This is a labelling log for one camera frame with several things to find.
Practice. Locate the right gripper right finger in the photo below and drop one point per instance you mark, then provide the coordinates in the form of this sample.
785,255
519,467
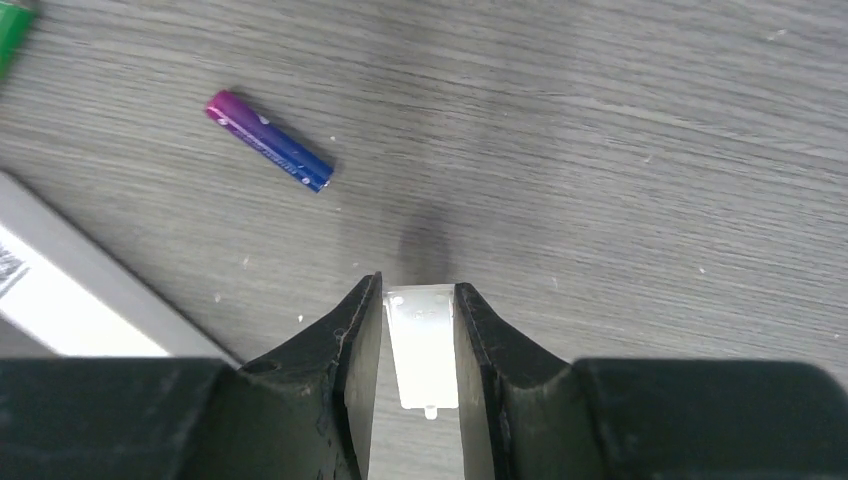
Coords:
527,414

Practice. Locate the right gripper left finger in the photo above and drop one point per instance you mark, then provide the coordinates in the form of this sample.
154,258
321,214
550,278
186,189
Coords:
303,410

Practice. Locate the white battery cover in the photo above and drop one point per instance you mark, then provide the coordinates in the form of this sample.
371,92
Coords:
421,328

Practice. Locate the white remote control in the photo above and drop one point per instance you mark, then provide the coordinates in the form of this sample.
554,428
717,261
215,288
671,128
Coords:
69,295

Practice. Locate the purple blue battery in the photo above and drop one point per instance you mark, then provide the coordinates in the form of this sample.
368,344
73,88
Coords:
255,130

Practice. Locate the green battery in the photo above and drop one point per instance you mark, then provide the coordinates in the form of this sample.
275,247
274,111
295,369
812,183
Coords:
17,17

